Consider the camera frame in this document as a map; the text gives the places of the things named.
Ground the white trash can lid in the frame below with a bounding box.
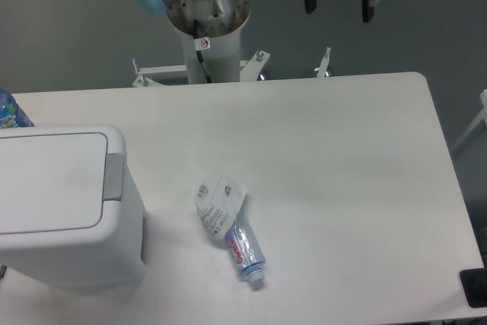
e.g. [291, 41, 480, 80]
[1, 133, 107, 234]

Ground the white trash can body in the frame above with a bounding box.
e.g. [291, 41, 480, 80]
[1, 124, 148, 287]

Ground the crushed clear plastic bottle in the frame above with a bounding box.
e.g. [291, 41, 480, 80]
[224, 211, 266, 290]

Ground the grey lid push button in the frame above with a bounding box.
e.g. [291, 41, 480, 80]
[103, 154, 125, 202]

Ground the black clamp at table edge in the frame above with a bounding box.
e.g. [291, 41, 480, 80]
[460, 268, 486, 308]

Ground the blue labelled water bottle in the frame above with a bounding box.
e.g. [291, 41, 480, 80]
[1, 88, 35, 129]

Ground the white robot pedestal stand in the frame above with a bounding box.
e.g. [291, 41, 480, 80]
[131, 0, 333, 88]

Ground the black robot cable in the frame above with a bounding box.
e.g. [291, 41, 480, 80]
[192, 18, 213, 84]

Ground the white frame at right edge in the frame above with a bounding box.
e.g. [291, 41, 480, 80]
[450, 90, 486, 161]

